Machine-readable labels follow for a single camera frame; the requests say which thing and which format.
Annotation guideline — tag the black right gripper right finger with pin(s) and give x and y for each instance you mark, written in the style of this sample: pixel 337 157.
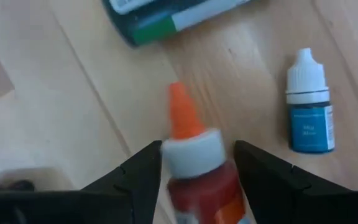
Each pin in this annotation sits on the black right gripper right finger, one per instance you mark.
pixel 306 205

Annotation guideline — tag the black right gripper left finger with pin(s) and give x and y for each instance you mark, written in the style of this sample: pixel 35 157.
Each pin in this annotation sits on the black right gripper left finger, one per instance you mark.
pixel 73 208

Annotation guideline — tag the small blue food coloring bottle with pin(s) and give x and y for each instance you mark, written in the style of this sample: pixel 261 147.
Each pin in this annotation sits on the small blue food coloring bottle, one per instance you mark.
pixel 309 130

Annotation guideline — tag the large orange food coloring bottle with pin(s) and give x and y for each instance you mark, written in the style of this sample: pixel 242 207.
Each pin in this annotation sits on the large orange food coloring bottle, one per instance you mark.
pixel 194 155

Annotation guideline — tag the large green food coloring bottle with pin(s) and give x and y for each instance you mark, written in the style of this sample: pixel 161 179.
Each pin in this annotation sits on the large green food coloring bottle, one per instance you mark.
pixel 154 28

